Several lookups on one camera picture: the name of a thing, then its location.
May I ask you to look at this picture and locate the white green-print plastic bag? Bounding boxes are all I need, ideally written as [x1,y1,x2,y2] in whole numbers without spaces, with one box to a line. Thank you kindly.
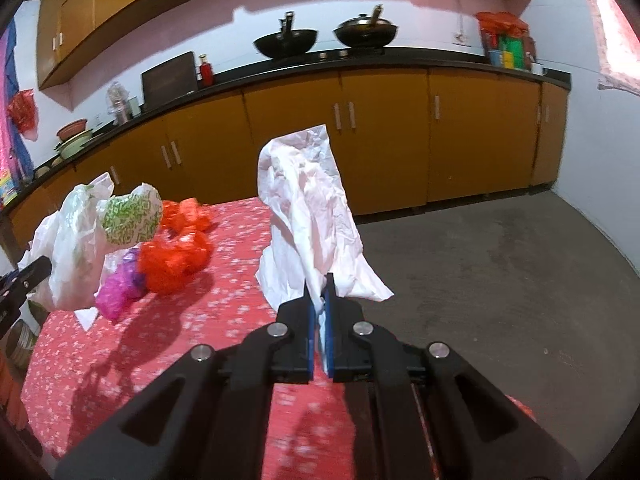
[17,172,163,330]

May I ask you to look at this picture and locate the magenta plastic bag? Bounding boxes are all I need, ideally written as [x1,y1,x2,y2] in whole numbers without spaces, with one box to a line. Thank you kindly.
[96,247,148,322]

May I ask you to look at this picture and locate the orange plastic bag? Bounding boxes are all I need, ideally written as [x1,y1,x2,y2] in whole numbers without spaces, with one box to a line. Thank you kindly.
[160,197,213,234]
[138,226,214,296]

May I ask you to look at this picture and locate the brown lower kitchen cabinets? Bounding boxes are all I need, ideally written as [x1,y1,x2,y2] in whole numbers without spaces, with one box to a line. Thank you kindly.
[1,67,570,257]

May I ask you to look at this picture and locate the red floral tablecloth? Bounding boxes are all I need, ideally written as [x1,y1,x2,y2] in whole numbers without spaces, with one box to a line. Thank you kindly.
[19,196,537,480]

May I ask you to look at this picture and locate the stacked basins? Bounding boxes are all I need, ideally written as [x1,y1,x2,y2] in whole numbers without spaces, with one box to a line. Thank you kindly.
[55,118,93,159]

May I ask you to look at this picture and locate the clear bag with jar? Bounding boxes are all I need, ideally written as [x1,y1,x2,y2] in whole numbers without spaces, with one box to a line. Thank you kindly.
[107,81,131,126]

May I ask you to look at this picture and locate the dark cutting board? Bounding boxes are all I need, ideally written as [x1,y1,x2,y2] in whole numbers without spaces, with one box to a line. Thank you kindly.
[141,51,198,112]

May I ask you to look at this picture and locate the red bottle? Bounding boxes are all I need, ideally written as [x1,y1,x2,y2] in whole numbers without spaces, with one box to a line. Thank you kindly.
[198,54,215,88]

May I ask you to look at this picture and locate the black countertop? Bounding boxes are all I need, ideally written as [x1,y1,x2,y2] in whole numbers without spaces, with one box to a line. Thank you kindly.
[1,47,572,218]

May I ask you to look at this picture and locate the black wok left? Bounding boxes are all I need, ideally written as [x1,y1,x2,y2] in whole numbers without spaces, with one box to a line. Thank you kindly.
[254,11,318,60]

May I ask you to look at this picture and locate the black wok with lid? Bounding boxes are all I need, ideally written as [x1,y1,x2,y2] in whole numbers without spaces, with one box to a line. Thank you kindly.
[333,4,398,49]

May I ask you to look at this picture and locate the red bag hanging on wall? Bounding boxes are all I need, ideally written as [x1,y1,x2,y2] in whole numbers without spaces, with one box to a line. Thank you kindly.
[6,89,39,142]

